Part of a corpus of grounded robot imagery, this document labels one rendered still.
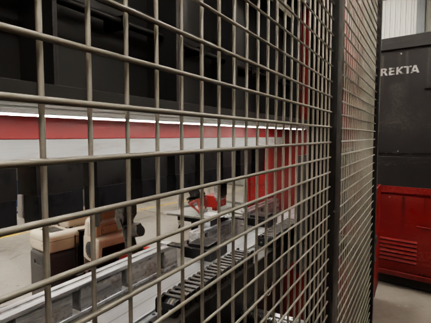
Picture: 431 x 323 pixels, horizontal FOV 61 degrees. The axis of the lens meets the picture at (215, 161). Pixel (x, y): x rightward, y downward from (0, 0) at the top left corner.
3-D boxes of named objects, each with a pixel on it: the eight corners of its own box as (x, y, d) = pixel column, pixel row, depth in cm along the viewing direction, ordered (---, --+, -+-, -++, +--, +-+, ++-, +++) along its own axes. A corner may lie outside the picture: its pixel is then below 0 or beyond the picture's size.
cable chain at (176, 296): (238, 258, 122) (238, 247, 122) (254, 261, 119) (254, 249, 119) (154, 313, 84) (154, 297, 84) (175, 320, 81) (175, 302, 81)
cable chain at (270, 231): (288, 225, 168) (288, 216, 167) (301, 226, 165) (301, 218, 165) (256, 245, 136) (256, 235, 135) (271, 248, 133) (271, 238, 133)
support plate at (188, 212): (185, 208, 210) (185, 207, 210) (226, 213, 197) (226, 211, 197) (166, 215, 194) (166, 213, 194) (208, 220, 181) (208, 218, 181)
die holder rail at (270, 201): (270, 211, 260) (270, 197, 259) (278, 211, 257) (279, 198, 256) (240, 225, 216) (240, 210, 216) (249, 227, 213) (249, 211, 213)
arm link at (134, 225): (127, 213, 194) (115, 218, 187) (142, 210, 187) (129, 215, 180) (134, 235, 194) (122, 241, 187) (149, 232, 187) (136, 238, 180)
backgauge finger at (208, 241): (169, 242, 146) (169, 230, 145) (227, 252, 133) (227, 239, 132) (150, 250, 135) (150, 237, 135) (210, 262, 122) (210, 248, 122)
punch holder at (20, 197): (65, 213, 111) (63, 159, 110) (84, 216, 107) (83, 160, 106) (18, 223, 98) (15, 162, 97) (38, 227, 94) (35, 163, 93)
